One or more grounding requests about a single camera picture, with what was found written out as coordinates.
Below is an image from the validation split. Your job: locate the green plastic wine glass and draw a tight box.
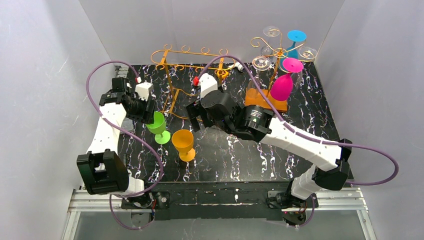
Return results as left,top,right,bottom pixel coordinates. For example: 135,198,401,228
146,111,171,145

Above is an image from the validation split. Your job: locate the orange plastic wine glass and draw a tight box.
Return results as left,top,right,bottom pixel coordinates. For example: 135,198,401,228
171,129,196,162

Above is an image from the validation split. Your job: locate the gold rectangular rack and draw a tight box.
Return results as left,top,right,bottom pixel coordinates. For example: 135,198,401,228
150,44,229,120

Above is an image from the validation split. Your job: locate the clear wine glass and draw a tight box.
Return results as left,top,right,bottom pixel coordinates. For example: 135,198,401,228
246,56,271,98
291,46,318,93
260,25,281,62

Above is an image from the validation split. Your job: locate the magenta plastic wine glass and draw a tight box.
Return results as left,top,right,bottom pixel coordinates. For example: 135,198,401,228
270,57,304,101

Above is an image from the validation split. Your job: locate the blue plastic wine glass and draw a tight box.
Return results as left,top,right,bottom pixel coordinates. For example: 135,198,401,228
279,30,307,71

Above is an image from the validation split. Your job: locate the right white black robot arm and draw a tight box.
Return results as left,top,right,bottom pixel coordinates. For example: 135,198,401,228
185,90,350,200

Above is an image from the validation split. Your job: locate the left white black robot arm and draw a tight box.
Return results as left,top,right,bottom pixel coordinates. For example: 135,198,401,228
76,77,156,198

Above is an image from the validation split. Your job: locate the clear plastic screw box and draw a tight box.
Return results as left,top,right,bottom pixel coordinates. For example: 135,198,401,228
121,117,135,133

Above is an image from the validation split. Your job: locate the black bit strip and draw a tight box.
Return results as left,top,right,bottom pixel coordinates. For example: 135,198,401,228
122,154,131,169

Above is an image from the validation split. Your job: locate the white pipe fitting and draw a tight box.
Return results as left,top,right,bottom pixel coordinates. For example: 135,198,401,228
232,62,245,73

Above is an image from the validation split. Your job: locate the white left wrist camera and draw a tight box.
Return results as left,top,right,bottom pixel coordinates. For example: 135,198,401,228
135,77,154,101

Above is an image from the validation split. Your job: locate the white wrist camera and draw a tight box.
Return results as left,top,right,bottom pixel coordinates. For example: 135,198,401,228
193,73,218,99
135,77,154,101

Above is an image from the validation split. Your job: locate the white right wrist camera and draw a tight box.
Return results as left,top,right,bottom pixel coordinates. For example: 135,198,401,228
193,73,218,99

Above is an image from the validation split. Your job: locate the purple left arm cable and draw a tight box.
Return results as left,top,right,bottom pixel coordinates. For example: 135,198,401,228
86,60,165,231

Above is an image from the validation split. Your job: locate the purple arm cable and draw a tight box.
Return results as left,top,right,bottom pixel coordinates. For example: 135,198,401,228
198,54,400,228
86,60,165,231

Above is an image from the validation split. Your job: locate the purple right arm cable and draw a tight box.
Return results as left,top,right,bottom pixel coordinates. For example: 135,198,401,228
198,54,400,228

